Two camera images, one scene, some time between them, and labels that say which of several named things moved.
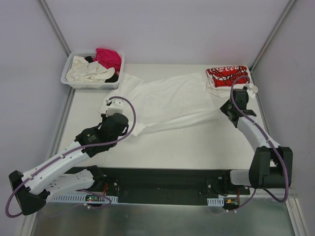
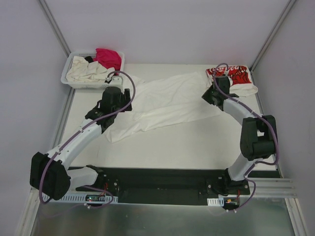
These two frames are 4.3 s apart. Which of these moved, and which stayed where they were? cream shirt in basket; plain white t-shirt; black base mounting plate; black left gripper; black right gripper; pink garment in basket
Moved: black right gripper; black left gripper
Stayed: cream shirt in basket; pink garment in basket; plain white t-shirt; black base mounting plate
